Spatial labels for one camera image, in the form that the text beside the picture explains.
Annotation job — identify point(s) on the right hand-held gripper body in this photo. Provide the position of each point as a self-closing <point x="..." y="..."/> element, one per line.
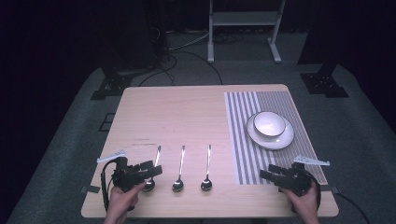
<point x="295" y="180"/>

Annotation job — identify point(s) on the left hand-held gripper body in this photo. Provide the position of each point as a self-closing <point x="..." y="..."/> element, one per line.
<point x="124" y="177"/>

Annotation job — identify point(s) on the metal spoon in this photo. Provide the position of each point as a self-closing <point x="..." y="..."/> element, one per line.
<point x="206" y="185"/>
<point x="149" y="186"/>
<point x="178" y="186"/>

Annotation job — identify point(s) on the person's left hand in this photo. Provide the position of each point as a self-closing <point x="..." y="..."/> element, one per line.
<point x="120" y="202"/>

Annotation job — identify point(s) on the person's right hand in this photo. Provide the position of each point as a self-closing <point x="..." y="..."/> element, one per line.
<point x="305" y="205"/>

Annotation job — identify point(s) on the white plate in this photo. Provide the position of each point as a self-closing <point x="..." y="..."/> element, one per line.
<point x="271" y="142"/>

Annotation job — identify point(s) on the grey tape strip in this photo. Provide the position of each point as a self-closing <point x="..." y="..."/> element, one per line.
<point x="91" y="189"/>
<point x="330" y="188"/>

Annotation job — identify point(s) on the grey striped placemat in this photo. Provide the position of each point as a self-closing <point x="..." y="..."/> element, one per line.
<point x="243" y="140"/>

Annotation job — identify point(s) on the white bowl with dark rim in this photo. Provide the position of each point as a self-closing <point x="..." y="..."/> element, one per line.
<point x="269" y="123"/>

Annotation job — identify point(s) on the black tape floor marking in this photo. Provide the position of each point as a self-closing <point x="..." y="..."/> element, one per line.
<point x="106" y="122"/>

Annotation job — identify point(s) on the white metal stand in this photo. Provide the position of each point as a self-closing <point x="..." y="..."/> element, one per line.
<point x="246" y="18"/>

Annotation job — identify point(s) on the black stand with base plate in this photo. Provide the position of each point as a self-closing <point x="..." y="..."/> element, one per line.
<point x="323" y="84"/>
<point x="110" y="87"/>

